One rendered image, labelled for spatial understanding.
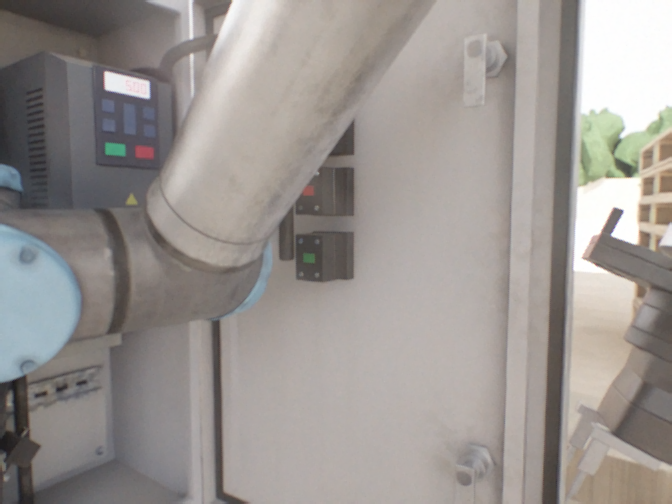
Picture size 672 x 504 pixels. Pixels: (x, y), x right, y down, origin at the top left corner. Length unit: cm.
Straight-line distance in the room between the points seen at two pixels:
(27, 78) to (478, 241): 47
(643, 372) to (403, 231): 22
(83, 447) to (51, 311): 48
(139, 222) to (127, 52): 40
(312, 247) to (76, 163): 24
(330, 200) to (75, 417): 48
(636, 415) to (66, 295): 39
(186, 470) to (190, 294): 37
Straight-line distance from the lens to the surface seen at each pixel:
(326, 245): 44
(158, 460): 74
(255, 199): 29
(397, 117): 46
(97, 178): 54
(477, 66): 40
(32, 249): 31
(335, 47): 24
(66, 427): 77
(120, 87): 57
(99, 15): 71
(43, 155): 57
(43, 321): 33
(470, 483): 45
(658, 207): 272
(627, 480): 165
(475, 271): 43
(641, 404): 43
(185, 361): 62
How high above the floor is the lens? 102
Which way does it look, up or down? 5 degrees down
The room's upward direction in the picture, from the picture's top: straight up
